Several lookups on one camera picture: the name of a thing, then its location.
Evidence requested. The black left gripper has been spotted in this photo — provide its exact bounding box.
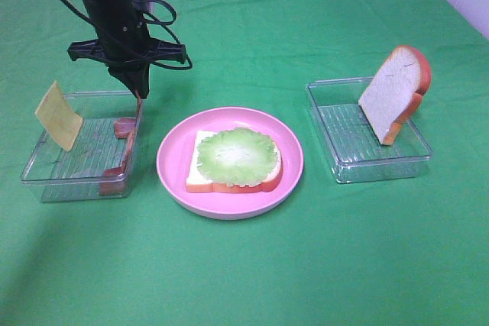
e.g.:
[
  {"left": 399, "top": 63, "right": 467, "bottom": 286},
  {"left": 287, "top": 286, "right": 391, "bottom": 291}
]
[{"left": 67, "top": 37, "right": 186, "bottom": 98}]

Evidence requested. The bacon strip toy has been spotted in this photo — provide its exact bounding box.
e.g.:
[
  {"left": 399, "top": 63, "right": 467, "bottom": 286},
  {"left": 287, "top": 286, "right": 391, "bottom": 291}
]
[
  {"left": 99, "top": 128, "right": 136, "bottom": 196},
  {"left": 113, "top": 98, "right": 143, "bottom": 139}
]

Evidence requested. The yellow cheese slice toy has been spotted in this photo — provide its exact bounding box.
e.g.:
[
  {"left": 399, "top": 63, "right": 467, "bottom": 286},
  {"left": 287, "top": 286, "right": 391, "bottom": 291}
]
[{"left": 34, "top": 81, "right": 83, "bottom": 152}]

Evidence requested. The bread slice toy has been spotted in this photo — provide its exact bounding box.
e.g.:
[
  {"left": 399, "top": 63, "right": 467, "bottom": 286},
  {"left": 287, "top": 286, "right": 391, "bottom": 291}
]
[
  {"left": 358, "top": 45, "right": 432, "bottom": 146},
  {"left": 185, "top": 129, "right": 284, "bottom": 194}
]

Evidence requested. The green lettuce leaf toy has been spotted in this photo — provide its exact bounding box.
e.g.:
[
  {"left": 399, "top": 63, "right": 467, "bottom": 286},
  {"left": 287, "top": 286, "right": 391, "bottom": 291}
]
[{"left": 196, "top": 126, "right": 283, "bottom": 189}]

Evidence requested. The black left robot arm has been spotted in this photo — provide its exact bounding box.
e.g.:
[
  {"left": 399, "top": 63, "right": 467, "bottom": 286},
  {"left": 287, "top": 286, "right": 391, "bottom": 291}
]
[{"left": 60, "top": 0, "right": 193, "bottom": 98}]

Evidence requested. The pink round plate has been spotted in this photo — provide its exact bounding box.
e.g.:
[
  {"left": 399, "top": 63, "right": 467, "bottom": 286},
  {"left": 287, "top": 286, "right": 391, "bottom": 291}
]
[{"left": 156, "top": 107, "right": 304, "bottom": 220}]

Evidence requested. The clear left ingredient tray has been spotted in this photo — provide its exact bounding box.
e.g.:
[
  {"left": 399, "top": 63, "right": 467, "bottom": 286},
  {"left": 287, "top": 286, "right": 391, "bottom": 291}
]
[{"left": 21, "top": 91, "right": 139, "bottom": 202}]

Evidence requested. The clear right bread tray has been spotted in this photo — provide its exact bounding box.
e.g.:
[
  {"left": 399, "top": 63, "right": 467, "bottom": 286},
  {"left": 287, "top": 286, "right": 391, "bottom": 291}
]
[{"left": 306, "top": 76, "right": 432, "bottom": 184}]

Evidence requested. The leaning bread slice toy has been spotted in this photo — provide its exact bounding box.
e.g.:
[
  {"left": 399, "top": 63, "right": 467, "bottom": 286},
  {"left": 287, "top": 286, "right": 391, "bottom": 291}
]
[{"left": 358, "top": 45, "right": 432, "bottom": 146}]

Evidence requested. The green tablecloth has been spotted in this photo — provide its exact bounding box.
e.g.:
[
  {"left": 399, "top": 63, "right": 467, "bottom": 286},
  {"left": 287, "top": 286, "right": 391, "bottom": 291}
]
[{"left": 1, "top": 0, "right": 488, "bottom": 325}]

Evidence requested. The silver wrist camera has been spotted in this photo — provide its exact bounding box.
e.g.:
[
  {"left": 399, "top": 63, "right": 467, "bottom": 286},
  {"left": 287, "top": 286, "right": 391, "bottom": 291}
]
[{"left": 131, "top": 0, "right": 155, "bottom": 18}]

